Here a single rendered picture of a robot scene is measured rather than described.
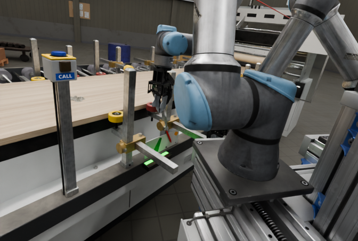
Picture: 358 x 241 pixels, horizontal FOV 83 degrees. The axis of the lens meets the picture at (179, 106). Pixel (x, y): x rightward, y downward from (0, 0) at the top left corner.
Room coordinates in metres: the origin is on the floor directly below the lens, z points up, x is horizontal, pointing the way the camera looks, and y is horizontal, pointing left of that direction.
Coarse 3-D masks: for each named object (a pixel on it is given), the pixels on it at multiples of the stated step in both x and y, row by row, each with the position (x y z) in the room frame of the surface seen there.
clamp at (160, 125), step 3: (171, 117) 1.05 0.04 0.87; (177, 117) 1.06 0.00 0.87; (159, 120) 0.99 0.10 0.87; (171, 120) 1.00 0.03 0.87; (174, 120) 1.02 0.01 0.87; (177, 120) 1.04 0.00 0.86; (159, 123) 0.96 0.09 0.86; (162, 123) 0.96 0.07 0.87; (168, 123) 0.98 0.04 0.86; (171, 123) 1.00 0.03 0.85; (159, 126) 0.96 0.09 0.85; (162, 126) 0.95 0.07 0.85; (168, 126) 0.98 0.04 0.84; (171, 126) 1.00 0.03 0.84; (159, 129) 0.96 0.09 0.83; (162, 129) 0.95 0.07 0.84; (168, 129) 0.99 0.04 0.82
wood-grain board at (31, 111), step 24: (144, 72) 1.99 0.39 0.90; (0, 96) 0.95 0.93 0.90; (24, 96) 1.00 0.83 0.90; (48, 96) 1.04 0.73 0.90; (72, 96) 1.09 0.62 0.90; (96, 96) 1.14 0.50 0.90; (120, 96) 1.20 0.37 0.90; (144, 96) 1.26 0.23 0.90; (0, 120) 0.72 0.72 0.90; (24, 120) 0.74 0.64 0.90; (48, 120) 0.77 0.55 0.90; (72, 120) 0.80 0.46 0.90; (96, 120) 0.88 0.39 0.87; (0, 144) 0.59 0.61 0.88
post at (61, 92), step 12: (60, 84) 0.58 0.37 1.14; (60, 96) 0.58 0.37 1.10; (60, 108) 0.57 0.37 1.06; (60, 120) 0.57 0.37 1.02; (60, 132) 0.58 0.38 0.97; (72, 132) 0.60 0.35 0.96; (60, 144) 0.58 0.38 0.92; (72, 144) 0.60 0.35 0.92; (60, 156) 0.57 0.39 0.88; (72, 156) 0.59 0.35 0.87; (72, 168) 0.59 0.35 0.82; (72, 180) 0.59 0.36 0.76; (72, 192) 0.58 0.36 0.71
